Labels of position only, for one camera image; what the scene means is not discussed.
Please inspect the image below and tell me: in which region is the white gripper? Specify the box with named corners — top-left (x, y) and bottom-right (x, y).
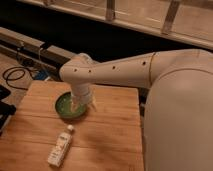
top-left (70, 83), bottom-right (97, 113)

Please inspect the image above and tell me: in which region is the white plastic bottle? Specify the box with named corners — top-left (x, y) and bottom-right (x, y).
top-left (47, 125), bottom-right (74, 167)

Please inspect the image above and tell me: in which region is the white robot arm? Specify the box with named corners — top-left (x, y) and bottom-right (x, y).
top-left (59, 49), bottom-right (213, 171)

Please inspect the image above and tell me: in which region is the green ceramic bowl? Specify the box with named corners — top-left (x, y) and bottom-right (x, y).
top-left (55, 92), bottom-right (87, 119)

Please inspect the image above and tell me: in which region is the blue object on floor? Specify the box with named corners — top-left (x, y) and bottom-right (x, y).
top-left (34, 70), bottom-right (48, 80)

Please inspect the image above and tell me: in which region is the black object at left edge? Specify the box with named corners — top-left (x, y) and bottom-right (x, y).
top-left (0, 84), bottom-right (16, 135)

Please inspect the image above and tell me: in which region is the black cable loop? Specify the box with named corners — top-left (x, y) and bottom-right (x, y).
top-left (2, 65), bottom-right (36, 90)

